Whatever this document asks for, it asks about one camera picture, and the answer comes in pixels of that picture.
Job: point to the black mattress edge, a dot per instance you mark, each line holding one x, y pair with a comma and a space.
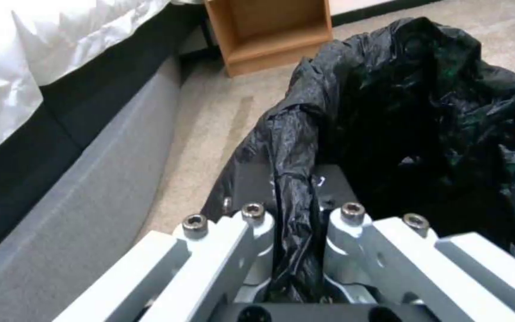
29, 137

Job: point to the grey fabric bed base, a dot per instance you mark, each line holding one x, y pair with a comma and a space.
74, 208

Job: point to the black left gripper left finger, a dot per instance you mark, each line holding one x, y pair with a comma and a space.
213, 255

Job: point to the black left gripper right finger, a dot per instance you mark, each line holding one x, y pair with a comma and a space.
400, 261

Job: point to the white crinkled bed sheet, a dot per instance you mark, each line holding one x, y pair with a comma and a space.
20, 57

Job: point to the open wooden bedside cabinet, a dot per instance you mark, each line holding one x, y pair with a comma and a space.
280, 43

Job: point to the trash bin with black bag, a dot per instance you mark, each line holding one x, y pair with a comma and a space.
418, 110

